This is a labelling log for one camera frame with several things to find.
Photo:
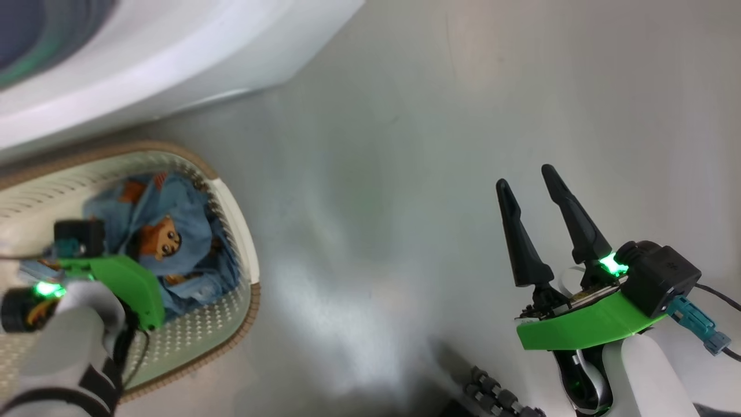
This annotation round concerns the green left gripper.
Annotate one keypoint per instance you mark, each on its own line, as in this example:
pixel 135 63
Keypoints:
pixel 136 286

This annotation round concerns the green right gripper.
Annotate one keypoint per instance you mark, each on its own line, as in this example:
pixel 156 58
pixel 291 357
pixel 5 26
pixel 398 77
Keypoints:
pixel 579 330

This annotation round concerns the blue bear-print garment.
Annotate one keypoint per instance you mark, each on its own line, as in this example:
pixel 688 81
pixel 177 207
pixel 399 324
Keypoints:
pixel 191 231

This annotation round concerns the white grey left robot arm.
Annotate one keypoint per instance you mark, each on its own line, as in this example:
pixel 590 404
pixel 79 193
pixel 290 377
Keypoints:
pixel 69 347

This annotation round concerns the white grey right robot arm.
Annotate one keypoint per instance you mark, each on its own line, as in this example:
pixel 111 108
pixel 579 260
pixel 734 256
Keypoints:
pixel 642 376

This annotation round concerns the white front-load washing machine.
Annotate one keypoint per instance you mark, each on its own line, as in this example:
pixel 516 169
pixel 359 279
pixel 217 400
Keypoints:
pixel 173 52

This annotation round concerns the grey rubber door gasket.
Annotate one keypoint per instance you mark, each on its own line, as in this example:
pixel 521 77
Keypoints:
pixel 23 29

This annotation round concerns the cream perforated laundry basket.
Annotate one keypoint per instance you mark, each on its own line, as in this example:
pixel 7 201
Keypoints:
pixel 191 341

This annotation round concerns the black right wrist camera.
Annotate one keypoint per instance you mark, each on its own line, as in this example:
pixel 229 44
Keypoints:
pixel 660 278

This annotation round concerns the teal right camera connector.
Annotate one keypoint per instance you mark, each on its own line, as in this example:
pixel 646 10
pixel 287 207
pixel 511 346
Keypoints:
pixel 694 321

